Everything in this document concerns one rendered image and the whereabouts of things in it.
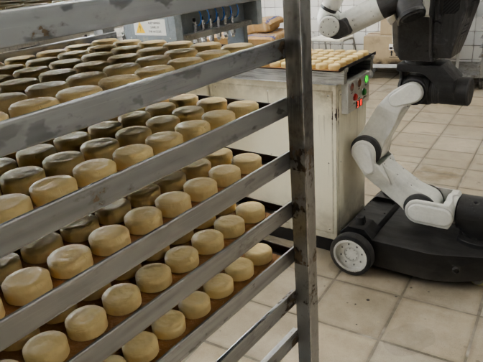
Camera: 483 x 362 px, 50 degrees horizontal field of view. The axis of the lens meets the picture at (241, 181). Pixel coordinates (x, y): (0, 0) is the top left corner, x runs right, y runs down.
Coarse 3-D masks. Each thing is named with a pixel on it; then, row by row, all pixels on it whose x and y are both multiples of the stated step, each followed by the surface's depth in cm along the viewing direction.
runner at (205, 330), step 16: (288, 256) 90; (272, 272) 87; (256, 288) 84; (224, 304) 78; (240, 304) 81; (208, 320) 75; (224, 320) 78; (192, 336) 73; (208, 336) 76; (176, 352) 70
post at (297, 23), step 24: (288, 0) 74; (288, 24) 76; (288, 48) 77; (288, 72) 79; (288, 96) 80; (312, 96) 81; (288, 120) 82; (312, 120) 82; (312, 144) 84; (312, 168) 85; (312, 192) 87; (312, 216) 88; (312, 240) 90; (312, 264) 92; (312, 288) 93; (312, 312) 95; (312, 336) 97; (312, 360) 99
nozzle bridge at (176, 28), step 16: (176, 16) 231; (192, 16) 252; (240, 16) 284; (256, 16) 283; (128, 32) 249; (144, 32) 243; (160, 32) 237; (176, 32) 233; (192, 32) 251; (208, 32) 256; (240, 32) 294
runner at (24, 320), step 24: (264, 168) 79; (288, 168) 85; (240, 192) 75; (192, 216) 68; (144, 240) 62; (168, 240) 65; (96, 264) 57; (120, 264) 59; (72, 288) 54; (96, 288) 57; (24, 312) 50; (48, 312) 53; (0, 336) 49; (24, 336) 51
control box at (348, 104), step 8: (368, 72) 237; (352, 80) 224; (368, 80) 238; (344, 88) 222; (360, 88) 232; (368, 88) 240; (344, 96) 223; (352, 96) 226; (360, 96) 234; (368, 96) 242; (344, 104) 225; (352, 104) 228; (344, 112) 226
